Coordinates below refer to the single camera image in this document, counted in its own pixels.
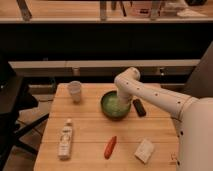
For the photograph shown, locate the black chair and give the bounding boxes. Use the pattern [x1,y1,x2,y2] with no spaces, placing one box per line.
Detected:
[0,56,49,171]

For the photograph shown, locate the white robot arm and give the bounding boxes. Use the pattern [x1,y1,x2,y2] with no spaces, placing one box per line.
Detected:
[114,67,213,171]

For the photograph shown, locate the white lotion bottle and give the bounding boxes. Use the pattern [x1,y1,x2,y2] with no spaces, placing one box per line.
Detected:
[58,119,73,160]

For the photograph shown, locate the white plastic cup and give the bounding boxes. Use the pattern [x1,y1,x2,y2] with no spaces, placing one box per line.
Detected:
[68,81,82,103]

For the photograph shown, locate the black rectangular remote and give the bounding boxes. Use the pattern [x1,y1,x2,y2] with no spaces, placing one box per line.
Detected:
[133,99,146,117]

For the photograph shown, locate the green ceramic bowl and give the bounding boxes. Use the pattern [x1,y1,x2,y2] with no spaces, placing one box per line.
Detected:
[100,90,127,120]

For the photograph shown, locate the white sponge block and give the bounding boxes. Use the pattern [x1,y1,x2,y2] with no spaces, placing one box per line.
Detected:
[134,139,155,164]

